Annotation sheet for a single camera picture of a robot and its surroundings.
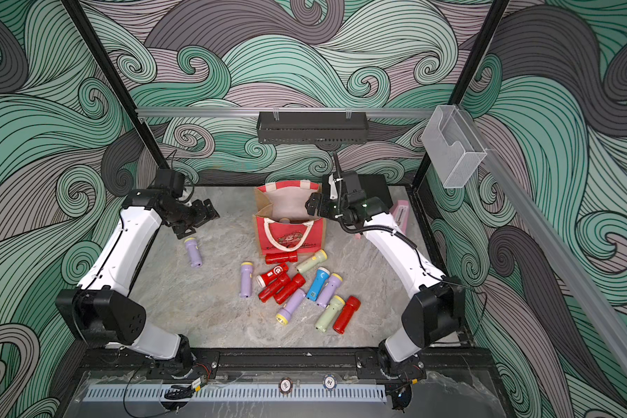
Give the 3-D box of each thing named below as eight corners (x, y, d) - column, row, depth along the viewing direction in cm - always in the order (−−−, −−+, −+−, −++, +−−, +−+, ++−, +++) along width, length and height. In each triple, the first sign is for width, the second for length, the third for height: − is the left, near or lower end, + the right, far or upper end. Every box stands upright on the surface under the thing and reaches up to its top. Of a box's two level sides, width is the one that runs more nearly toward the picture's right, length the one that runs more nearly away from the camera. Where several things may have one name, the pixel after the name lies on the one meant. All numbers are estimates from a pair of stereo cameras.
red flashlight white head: (261, 289, 89) (260, 285, 87) (256, 281, 91) (255, 277, 88) (288, 271, 94) (288, 266, 91) (283, 264, 96) (282, 259, 93)
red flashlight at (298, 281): (279, 306, 85) (278, 303, 84) (271, 296, 88) (270, 293, 86) (306, 282, 91) (306, 279, 89) (298, 274, 93) (298, 271, 91)
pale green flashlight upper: (300, 276, 91) (300, 273, 90) (295, 269, 93) (294, 266, 92) (328, 258, 96) (328, 255, 94) (323, 252, 98) (323, 249, 96)
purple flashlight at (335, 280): (315, 303, 87) (315, 299, 84) (332, 276, 93) (333, 271, 91) (325, 310, 85) (326, 306, 83) (342, 281, 92) (343, 277, 89)
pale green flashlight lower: (314, 328, 82) (314, 324, 79) (334, 297, 88) (335, 293, 85) (325, 336, 80) (325, 332, 77) (344, 304, 87) (345, 299, 84)
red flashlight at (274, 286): (263, 304, 86) (262, 301, 84) (257, 297, 87) (256, 294, 85) (291, 280, 91) (291, 277, 89) (285, 274, 93) (285, 271, 91)
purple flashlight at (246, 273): (241, 298, 88) (239, 294, 86) (242, 266, 96) (240, 262, 93) (252, 296, 88) (251, 293, 86) (252, 265, 96) (251, 261, 94)
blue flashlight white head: (306, 298, 87) (306, 294, 85) (318, 269, 94) (319, 265, 92) (319, 303, 86) (319, 300, 83) (330, 274, 93) (331, 270, 91)
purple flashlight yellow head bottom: (275, 320, 83) (274, 317, 81) (297, 290, 90) (297, 286, 87) (284, 327, 82) (283, 324, 79) (306, 295, 89) (306, 291, 86)
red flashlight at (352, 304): (329, 326, 82) (330, 323, 79) (349, 296, 89) (350, 292, 86) (342, 336, 80) (343, 333, 78) (361, 305, 87) (362, 301, 84)
